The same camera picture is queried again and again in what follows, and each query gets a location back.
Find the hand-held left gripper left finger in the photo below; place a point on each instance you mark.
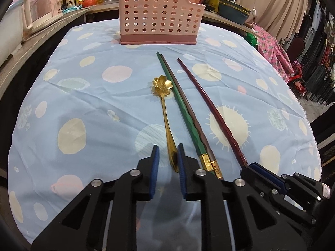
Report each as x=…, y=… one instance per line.
x=154, y=172

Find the brown chopstick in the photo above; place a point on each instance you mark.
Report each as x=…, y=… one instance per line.
x=202, y=136

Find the green chopstick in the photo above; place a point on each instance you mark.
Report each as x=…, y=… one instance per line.
x=188, y=120

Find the wooden counter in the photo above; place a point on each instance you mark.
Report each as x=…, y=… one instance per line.
x=39, y=36

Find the dark metal chair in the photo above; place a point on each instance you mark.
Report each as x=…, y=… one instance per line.
x=298, y=49

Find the white plastic tub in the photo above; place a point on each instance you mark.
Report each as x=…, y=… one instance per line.
x=10, y=31

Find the gold flower spoon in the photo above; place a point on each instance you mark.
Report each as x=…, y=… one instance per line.
x=161, y=85

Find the hanging clothes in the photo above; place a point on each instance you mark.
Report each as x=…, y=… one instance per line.
x=319, y=44

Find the blue flat packet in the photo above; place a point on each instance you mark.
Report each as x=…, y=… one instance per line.
x=73, y=9

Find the pink electric appliance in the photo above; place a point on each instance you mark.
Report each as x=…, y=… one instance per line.
x=44, y=5

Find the blue casserole pot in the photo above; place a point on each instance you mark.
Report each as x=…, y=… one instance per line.
x=233, y=11

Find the pink floral cloth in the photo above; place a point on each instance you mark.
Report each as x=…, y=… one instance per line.
x=272, y=49

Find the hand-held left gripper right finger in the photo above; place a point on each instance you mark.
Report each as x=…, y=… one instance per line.
x=182, y=172

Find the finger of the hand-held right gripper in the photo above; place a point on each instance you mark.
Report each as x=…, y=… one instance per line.
x=269, y=175
x=257, y=185

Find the red tomato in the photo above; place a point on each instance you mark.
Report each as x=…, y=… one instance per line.
x=89, y=1

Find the beige curtain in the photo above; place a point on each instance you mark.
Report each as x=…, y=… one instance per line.
x=274, y=2

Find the pink perforated utensil basket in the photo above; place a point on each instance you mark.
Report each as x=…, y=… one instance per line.
x=157, y=10

